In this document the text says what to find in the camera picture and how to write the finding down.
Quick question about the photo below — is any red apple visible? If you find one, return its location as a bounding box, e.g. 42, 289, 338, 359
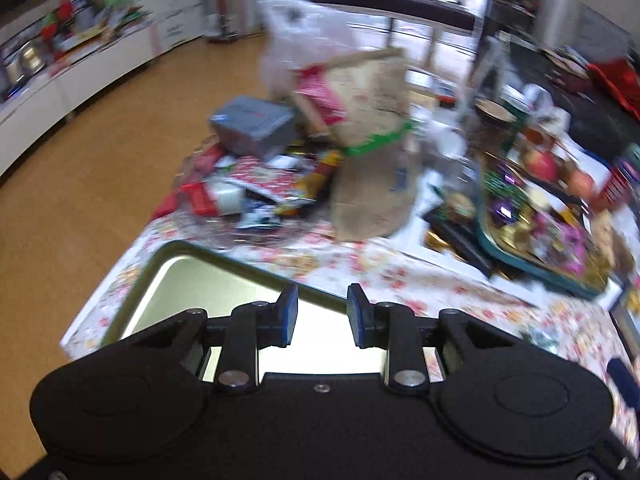
566, 169, 597, 199
521, 151, 559, 184

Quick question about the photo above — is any red patterned snack packet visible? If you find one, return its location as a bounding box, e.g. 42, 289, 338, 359
224, 156, 307, 202

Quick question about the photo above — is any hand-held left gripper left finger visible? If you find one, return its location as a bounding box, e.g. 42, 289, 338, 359
132, 282, 299, 393

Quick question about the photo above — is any white low cabinet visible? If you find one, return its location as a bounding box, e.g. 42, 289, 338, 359
0, 22, 157, 178

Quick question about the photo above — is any black snack packet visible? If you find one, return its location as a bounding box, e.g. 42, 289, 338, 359
424, 204, 497, 277

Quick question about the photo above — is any glass jar with brown contents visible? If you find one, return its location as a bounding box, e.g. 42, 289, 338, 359
471, 99, 519, 157

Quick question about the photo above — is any floral tablecloth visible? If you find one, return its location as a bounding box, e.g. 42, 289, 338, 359
60, 195, 640, 453

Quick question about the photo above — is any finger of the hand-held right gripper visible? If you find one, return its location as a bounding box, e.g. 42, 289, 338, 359
607, 357, 634, 402

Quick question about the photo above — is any red snack canister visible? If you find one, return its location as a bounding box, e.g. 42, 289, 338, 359
596, 159, 632, 212

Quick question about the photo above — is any picture card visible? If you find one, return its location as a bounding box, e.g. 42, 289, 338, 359
609, 280, 640, 357

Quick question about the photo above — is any gold metal tray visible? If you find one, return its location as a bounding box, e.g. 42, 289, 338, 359
119, 240, 396, 378

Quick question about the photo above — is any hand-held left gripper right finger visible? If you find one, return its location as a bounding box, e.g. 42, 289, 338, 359
346, 283, 513, 394

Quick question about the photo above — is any metal bowl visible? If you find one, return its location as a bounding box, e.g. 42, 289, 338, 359
4, 41, 45, 87

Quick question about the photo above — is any grey cardboard box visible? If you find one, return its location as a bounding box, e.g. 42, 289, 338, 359
209, 95, 299, 159

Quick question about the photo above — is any white plastic bag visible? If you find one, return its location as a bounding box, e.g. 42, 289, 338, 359
256, 0, 363, 103

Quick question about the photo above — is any clear glass dish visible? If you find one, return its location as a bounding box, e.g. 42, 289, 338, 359
167, 147, 333, 248

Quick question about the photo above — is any teal tray of candy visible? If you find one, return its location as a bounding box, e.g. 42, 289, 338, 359
474, 154, 615, 301

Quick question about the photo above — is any brown paper bag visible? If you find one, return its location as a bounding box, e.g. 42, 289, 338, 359
294, 46, 420, 242

